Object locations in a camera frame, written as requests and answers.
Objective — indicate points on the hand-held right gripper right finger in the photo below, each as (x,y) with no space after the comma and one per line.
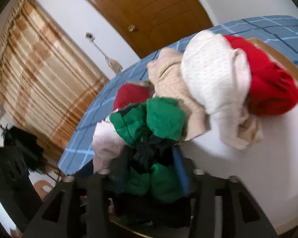
(182,176)

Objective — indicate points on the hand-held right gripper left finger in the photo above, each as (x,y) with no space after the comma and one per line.
(114,176)

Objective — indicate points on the pale pink underwear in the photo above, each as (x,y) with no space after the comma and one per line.
(104,141)

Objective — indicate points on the green black underwear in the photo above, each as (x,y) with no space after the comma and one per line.
(161,119)

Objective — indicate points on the white cardboard tray box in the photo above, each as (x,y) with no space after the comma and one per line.
(263,166)

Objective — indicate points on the dark red grey-trimmed underwear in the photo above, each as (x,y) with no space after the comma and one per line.
(129,94)

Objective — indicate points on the beige dotted underwear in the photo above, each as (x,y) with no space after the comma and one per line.
(168,79)

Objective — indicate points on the white dotted underwear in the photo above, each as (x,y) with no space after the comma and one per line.
(211,79)

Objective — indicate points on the large red underwear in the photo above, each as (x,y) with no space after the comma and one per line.
(268,79)

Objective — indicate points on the beige striped curtain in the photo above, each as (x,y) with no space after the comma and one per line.
(39,67)

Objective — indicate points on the curtain tieback tassel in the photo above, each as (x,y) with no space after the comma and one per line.
(111,63)

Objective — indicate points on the brass door knob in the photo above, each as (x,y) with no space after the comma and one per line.
(131,28)

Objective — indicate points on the brown wooden door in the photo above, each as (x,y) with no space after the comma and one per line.
(139,5)

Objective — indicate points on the blue checked bed sheet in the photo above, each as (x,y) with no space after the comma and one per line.
(275,28)

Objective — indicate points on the metal wall hook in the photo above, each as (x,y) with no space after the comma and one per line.
(90,36)

